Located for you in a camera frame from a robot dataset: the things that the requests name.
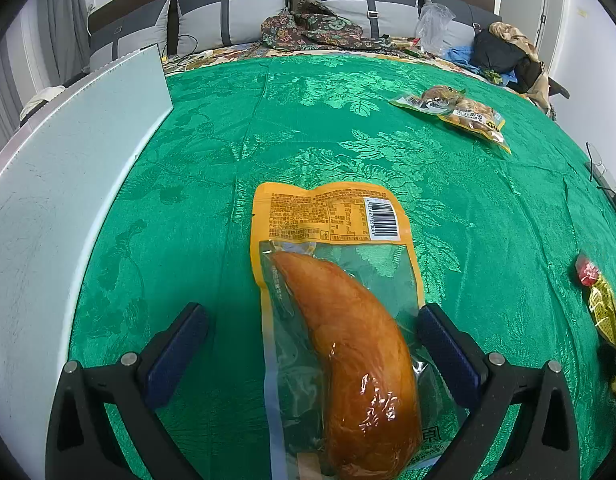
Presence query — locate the yellow dotted sausage packet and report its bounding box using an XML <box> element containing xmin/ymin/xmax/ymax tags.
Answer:
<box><xmin>574</xmin><ymin>251</ymin><xmax>616</xmax><ymax>356</ymax></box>

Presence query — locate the round brown snack packet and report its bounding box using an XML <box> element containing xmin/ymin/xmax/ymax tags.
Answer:
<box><xmin>389</xmin><ymin>85</ymin><xmax>465</xmax><ymax>117</ymax></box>

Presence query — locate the dark floral cloth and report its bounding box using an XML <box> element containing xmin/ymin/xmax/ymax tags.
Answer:
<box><xmin>260</xmin><ymin>0</ymin><xmax>403</xmax><ymax>53</ymax></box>

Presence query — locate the thin black cable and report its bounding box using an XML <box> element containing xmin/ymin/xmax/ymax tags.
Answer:
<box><xmin>175</xmin><ymin>35</ymin><xmax>209</xmax><ymax>58</ymax></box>

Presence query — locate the green patterned bedspread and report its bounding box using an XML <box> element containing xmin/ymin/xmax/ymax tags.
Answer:
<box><xmin>68</xmin><ymin>52</ymin><xmax>616</xmax><ymax>480</ymax></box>

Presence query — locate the black bag with clothes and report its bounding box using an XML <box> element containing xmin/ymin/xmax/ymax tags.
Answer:
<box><xmin>489</xmin><ymin>21</ymin><xmax>553</xmax><ymax>111</ymax></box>

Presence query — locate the white panel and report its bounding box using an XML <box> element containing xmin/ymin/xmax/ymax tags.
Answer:
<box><xmin>0</xmin><ymin>44</ymin><xmax>175</xmax><ymax>461</ymax></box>

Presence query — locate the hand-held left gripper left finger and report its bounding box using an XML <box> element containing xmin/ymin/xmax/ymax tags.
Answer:
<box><xmin>45</xmin><ymin>302</ymin><xmax>209</xmax><ymax>480</ymax></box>

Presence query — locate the white cloth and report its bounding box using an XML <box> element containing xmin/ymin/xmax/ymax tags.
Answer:
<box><xmin>20</xmin><ymin>86</ymin><xmax>66</xmax><ymax>121</ymax></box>

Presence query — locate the clear plastic bag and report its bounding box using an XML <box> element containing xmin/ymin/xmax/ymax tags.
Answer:
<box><xmin>415</xmin><ymin>2</ymin><xmax>456</xmax><ymax>56</ymax></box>

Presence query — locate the pale floral bed sheet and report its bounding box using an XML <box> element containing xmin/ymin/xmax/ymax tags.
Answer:
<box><xmin>165</xmin><ymin>40</ymin><xmax>489</xmax><ymax>78</ymax></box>

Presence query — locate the blue cloth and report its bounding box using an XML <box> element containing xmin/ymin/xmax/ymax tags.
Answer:
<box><xmin>440</xmin><ymin>46</ymin><xmax>516</xmax><ymax>83</ymax></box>

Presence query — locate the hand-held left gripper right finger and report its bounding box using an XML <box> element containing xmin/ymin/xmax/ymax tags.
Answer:
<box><xmin>417</xmin><ymin>302</ymin><xmax>582</xmax><ymax>480</ymax></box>

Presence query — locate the yellow chicken meat packet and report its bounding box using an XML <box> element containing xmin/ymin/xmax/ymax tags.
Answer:
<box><xmin>249</xmin><ymin>181</ymin><xmax>466</xmax><ymax>480</ymax></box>

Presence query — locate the grey curtain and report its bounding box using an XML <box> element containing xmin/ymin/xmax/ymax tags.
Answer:
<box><xmin>0</xmin><ymin>0</ymin><xmax>96</xmax><ymax>151</ymax></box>

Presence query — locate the grey strapped cushion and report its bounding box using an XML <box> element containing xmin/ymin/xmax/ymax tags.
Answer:
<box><xmin>175</xmin><ymin>0</ymin><xmax>291</xmax><ymax>56</ymax></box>
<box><xmin>423</xmin><ymin>0</ymin><xmax>499</xmax><ymax>41</ymax></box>
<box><xmin>89</xmin><ymin>0</ymin><xmax>173</xmax><ymax>73</ymax></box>
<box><xmin>305</xmin><ymin>0</ymin><xmax>421</xmax><ymax>41</ymax></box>

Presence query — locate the yellow-edged brown snack packet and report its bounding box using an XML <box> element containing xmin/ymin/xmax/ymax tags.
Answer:
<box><xmin>438</xmin><ymin>99</ymin><xmax>513</xmax><ymax>155</ymax></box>

